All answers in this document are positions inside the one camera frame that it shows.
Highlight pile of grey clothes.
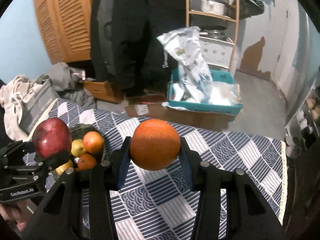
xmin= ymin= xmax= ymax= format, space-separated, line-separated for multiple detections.
xmin=1 ymin=62 xmax=97 ymax=141

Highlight orange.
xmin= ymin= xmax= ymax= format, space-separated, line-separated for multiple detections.
xmin=83 ymin=131 xmax=104 ymax=154
xmin=130 ymin=119 xmax=181 ymax=171
xmin=74 ymin=153 xmax=97 ymax=171

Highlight yellow-green mango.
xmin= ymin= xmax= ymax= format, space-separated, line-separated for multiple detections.
xmin=71 ymin=139 xmax=86 ymax=157

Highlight metal cooking pot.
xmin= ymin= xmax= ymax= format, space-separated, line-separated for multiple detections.
xmin=201 ymin=0 xmax=228 ymax=16

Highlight shoe rack shelf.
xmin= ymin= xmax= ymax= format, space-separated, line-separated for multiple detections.
xmin=285 ymin=78 xmax=319 ymax=159

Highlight large red apple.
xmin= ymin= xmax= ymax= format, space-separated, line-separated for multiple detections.
xmin=32 ymin=118 xmax=72 ymax=159

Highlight white printed plastic bag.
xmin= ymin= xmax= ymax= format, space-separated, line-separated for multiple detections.
xmin=157 ymin=27 xmax=213 ymax=93

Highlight person's left hand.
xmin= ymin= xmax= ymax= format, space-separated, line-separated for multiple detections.
xmin=1 ymin=200 xmax=32 ymax=232

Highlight wooden shelf rack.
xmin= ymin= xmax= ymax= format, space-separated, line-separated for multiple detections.
xmin=185 ymin=0 xmax=240 ymax=75

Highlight dark hanging clothes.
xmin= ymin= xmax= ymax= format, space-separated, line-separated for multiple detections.
xmin=90 ymin=0 xmax=185 ymax=98

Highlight brown cardboard box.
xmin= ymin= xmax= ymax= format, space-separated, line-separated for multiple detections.
xmin=125 ymin=103 xmax=235 ymax=131

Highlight white patterned storage box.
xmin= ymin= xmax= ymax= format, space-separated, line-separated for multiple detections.
xmin=200 ymin=36 xmax=235 ymax=69

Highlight dark fruit tray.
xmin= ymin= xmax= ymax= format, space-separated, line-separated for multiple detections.
xmin=66 ymin=124 xmax=105 ymax=172

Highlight wooden louvered cabinet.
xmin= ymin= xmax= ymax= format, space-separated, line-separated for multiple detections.
xmin=34 ymin=0 xmax=93 ymax=64

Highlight teal cardboard box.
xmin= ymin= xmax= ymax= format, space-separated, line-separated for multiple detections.
xmin=168 ymin=69 xmax=243 ymax=116

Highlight clear plastic bag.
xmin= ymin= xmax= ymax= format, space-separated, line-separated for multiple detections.
xmin=209 ymin=81 xmax=241 ymax=106

